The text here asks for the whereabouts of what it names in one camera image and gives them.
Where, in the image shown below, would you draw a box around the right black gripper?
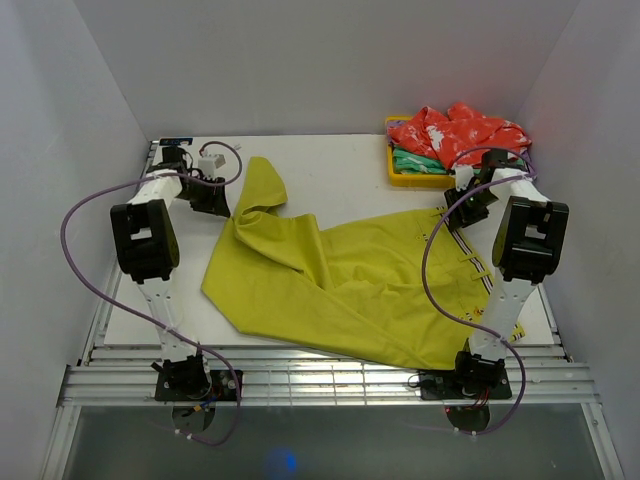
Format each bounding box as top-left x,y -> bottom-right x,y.
444,183 -> 499,232

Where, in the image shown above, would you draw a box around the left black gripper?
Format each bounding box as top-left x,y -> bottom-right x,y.
177,174 -> 232,218

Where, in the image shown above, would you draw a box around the yellow-green trousers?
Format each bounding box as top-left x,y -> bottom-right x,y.
201,157 -> 494,370

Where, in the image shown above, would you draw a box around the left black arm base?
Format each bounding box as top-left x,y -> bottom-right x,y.
153,369 -> 243,403

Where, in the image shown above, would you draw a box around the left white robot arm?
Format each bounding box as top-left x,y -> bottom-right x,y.
110,145 -> 230,400

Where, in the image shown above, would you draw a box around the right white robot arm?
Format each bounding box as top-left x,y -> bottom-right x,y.
445,147 -> 569,397

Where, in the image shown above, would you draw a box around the yellow plastic tray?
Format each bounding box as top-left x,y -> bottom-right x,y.
385,115 -> 480,189

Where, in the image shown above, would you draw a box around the blue label sticker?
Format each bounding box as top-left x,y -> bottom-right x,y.
158,137 -> 193,147

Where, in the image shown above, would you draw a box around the red white patterned garment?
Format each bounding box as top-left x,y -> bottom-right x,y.
387,102 -> 531,170

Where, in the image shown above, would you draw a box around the green folded garment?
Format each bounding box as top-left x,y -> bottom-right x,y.
391,147 -> 452,176

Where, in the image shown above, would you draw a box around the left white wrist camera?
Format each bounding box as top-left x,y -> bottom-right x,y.
197,154 -> 226,178

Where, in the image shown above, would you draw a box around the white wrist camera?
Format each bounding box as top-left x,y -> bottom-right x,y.
452,164 -> 475,192
197,154 -> 226,178

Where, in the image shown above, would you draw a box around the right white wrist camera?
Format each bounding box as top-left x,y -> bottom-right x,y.
452,164 -> 475,192

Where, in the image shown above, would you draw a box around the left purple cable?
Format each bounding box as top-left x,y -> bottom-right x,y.
60,140 -> 245,446

